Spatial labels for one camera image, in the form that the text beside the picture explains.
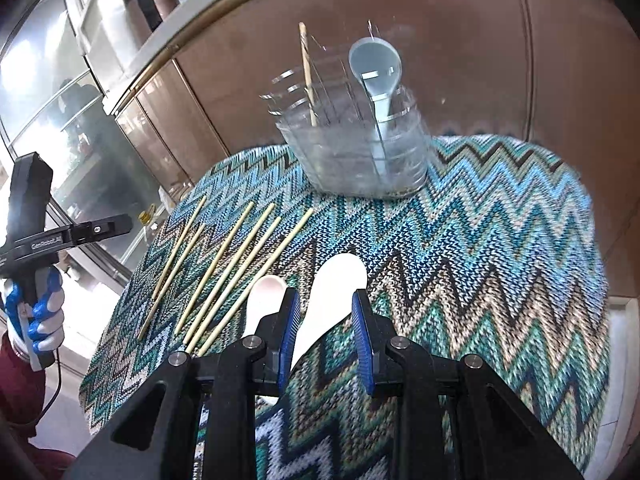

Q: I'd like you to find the white storage box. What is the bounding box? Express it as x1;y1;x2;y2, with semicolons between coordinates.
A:
64;0;141;88

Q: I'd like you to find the bamboo chopstick three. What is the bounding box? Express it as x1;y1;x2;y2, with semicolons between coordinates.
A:
137;223;206;341

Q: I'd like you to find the zigzag woven table mat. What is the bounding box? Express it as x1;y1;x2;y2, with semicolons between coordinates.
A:
79;134;610;470

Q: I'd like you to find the left hand blue white glove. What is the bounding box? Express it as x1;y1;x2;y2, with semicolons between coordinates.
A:
1;266;65;372

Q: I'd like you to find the bamboo chopstick two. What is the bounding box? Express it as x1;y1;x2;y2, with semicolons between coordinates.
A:
151;195;207;300

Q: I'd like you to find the bamboo chopstick five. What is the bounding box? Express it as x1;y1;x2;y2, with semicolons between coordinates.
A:
182;203;274;344

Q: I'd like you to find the bamboo chopstick four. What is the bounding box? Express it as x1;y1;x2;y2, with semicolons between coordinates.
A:
174;200;256;336

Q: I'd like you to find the bamboo chopstick six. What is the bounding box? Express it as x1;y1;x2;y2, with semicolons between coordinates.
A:
190;208;314;358

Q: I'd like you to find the clear plastic utensil holder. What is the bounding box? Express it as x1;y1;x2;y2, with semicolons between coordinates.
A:
262;28;434;200

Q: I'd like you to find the maroon left forearm sleeve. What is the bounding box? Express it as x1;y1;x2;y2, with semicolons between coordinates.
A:
1;333;74;468

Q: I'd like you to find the white ceramic spoon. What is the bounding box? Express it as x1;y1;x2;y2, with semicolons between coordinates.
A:
242;274;288;338
292;252;367;366
348;37;402;182

